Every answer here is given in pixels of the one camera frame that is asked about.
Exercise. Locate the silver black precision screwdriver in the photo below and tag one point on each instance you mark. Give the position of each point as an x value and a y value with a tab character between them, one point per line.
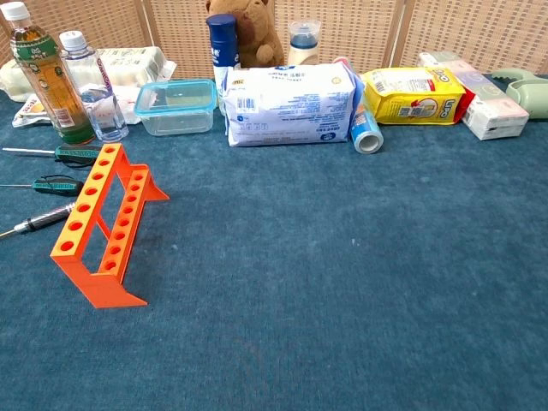
43	218

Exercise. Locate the orange tool rack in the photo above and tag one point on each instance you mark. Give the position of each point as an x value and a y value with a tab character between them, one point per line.
103	291

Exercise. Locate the large green black screwdriver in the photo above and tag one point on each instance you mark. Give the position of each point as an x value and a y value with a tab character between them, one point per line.
77	153

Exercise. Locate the small green black screwdriver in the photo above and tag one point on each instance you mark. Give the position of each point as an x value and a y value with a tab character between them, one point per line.
60	186

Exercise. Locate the white wet wipes pack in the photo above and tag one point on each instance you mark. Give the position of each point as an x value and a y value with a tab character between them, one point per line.
291	107

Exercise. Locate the blue can lying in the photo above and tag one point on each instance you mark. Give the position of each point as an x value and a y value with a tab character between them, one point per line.
366	132

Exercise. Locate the clear container blue lid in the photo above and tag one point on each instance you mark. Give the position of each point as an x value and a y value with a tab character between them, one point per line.
175	115

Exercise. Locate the white bottle clear cap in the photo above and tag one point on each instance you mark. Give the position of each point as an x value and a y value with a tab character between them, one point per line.
304	51

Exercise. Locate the blue capped spray can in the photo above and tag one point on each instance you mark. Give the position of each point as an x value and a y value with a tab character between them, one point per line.
222	43

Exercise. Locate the yellow snack bag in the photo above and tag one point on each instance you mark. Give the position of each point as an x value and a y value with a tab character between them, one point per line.
411	103

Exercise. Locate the brown capybara plush toy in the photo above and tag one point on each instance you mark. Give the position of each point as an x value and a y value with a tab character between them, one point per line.
257	30

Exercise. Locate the white pink plastic pack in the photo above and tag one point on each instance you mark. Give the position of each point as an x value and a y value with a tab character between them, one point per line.
128	103

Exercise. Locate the wicker folding screen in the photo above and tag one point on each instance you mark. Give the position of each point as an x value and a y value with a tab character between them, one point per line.
364	30

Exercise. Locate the clear water bottle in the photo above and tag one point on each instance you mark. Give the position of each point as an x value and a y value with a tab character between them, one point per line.
98	111

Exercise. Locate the white egg carton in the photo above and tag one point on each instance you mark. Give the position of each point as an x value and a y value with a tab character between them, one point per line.
128	64

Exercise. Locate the pastel tissue multipack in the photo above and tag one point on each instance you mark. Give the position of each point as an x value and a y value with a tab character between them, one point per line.
492	111

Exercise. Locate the green tea bottle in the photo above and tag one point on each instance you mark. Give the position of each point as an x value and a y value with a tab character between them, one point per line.
47	77

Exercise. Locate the white red snack pouch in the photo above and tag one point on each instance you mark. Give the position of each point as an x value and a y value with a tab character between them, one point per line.
27	111

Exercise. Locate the green lint roller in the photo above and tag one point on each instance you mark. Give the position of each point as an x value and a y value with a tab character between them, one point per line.
531	94

